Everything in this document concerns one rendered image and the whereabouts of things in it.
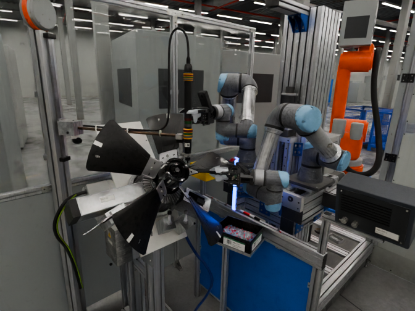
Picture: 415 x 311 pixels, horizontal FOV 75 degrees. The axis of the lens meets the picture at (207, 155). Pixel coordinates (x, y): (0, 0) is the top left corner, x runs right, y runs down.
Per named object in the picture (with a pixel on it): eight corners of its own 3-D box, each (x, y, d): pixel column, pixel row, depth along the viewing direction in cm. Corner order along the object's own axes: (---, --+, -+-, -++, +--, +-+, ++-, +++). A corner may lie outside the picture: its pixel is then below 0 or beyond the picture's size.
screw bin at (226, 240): (210, 240, 138) (211, 228, 136) (226, 226, 151) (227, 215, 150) (249, 255, 127) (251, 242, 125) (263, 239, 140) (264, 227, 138)
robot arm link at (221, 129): (234, 142, 142) (236, 121, 139) (213, 140, 143) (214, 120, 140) (236, 139, 149) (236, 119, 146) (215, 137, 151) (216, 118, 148)
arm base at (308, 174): (304, 173, 173) (306, 158, 170) (327, 179, 162) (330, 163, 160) (291, 178, 163) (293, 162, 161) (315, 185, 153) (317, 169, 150)
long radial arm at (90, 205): (134, 189, 132) (142, 181, 124) (139, 203, 131) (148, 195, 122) (71, 207, 114) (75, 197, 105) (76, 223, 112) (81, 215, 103)
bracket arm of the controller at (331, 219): (321, 219, 118) (322, 213, 117) (324, 217, 120) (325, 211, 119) (382, 244, 101) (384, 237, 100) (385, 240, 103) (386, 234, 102)
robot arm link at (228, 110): (234, 119, 145) (235, 103, 143) (223, 121, 137) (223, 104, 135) (222, 118, 150) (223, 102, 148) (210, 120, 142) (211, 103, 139)
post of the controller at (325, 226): (316, 252, 123) (322, 213, 117) (319, 249, 125) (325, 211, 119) (323, 255, 120) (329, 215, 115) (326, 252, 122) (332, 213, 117)
